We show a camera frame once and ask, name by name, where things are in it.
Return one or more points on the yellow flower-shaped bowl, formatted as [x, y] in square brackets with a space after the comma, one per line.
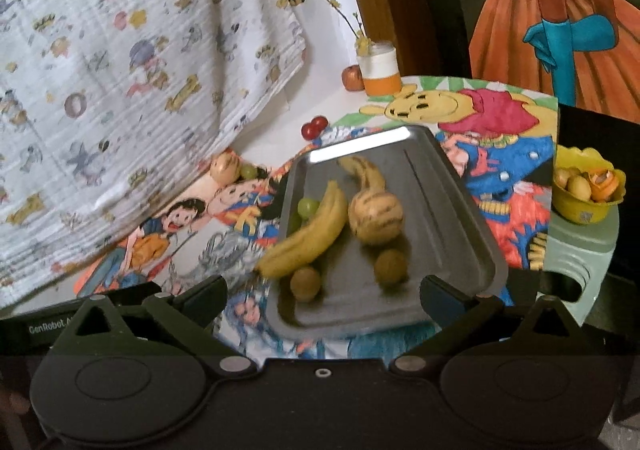
[575, 212]

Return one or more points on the white jar with orange band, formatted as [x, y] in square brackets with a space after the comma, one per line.
[381, 75]

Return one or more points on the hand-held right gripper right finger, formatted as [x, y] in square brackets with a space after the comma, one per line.
[442, 302]

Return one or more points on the pale yellow fruit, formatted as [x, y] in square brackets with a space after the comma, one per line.
[580, 186]
[562, 178]

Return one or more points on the wall poster with orange dress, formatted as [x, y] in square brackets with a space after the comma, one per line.
[550, 30]

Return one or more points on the metal tray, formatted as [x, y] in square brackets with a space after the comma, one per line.
[440, 230]

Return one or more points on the dried yellow flower sprig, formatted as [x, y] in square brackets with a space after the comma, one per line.
[362, 42]

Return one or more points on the green grape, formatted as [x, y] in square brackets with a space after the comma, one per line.
[307, 207]
[249, 172]

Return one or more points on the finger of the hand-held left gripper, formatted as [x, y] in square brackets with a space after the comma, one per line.
[130, 297]

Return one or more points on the small red apple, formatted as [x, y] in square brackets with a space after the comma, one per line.
[353, 78]

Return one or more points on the round brown longan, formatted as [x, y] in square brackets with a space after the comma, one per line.
[305, 283]
[390, 267]

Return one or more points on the orange peel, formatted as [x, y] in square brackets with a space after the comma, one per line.
[602, 184]

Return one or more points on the cartoon print tablecloth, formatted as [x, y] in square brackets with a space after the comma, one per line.
[500, 155]

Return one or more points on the pale striped pepino melon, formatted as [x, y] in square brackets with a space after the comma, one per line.
[224, 168]

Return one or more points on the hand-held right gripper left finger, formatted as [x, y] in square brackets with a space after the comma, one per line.
[207, 300]

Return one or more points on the small yellow banana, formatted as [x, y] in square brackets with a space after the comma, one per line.
[362, 170]

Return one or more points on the dark door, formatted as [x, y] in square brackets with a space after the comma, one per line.
[442, 5]

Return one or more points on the pale green plastic stool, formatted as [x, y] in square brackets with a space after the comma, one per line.
[575, 250]

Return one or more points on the orange striped pepino melon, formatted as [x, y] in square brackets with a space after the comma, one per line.
[375, 220]

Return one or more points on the yellow bananas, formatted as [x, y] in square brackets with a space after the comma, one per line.
[310, 235]

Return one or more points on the red cherry tomato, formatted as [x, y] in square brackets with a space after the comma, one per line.
[310, 131]
[321, 122]

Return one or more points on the white printed blanket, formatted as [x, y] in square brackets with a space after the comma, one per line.
[125, 80]

